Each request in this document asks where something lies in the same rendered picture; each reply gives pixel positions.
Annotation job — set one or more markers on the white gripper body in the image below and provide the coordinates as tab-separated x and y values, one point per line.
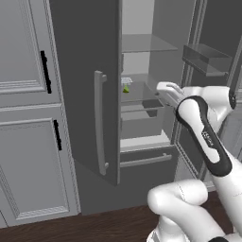
167	90

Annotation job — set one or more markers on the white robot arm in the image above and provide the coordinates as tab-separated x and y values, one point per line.
192	204

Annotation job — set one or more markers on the yellow-green lemon wedge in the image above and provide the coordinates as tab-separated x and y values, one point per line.
126	89

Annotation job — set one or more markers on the clear fridge door bin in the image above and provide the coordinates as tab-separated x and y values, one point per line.
204	60

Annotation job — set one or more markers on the clear glass fridge shelf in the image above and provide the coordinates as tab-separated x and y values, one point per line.
145	44

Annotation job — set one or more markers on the grey fridge body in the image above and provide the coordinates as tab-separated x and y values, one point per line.
138	19

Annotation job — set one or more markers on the fridge door with bins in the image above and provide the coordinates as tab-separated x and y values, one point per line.
217	25

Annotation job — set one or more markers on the dark grey fridge door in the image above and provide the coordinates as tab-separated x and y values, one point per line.
78	63

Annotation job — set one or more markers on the grey freezer drawer front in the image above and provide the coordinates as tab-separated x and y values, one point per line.
148	173

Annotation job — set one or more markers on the grey tall cupboard door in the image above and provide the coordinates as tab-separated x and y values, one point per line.
22	47

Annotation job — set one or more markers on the grey short cupboard door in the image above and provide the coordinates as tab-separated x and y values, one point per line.
31	170

